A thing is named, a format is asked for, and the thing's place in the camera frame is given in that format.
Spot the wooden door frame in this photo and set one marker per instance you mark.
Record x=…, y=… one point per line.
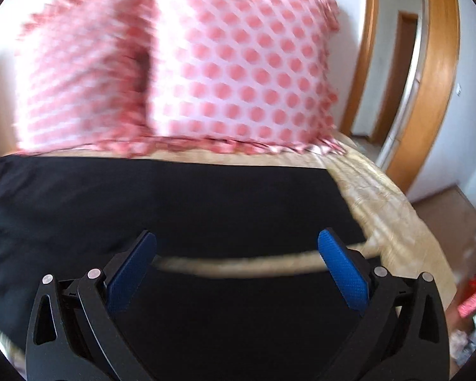
x=427, y=90

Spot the black pants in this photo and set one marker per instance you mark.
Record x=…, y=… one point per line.
x=65, y=216

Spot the left pink polka-dot pillow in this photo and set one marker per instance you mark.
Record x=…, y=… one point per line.
x=81, y=66

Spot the pink polka-dot pillow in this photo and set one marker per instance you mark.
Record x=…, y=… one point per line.
x=251, y=71
x=81, y=66

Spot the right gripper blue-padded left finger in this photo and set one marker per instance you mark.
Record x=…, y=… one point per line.
x=72, y=334

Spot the right pink polka-dot pillow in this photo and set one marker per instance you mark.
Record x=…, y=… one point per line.
x=251, y=71

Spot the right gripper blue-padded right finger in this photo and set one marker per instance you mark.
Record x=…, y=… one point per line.
x=402, y=333

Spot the cream floral bed sheet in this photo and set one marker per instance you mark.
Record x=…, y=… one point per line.
x=384, y=214

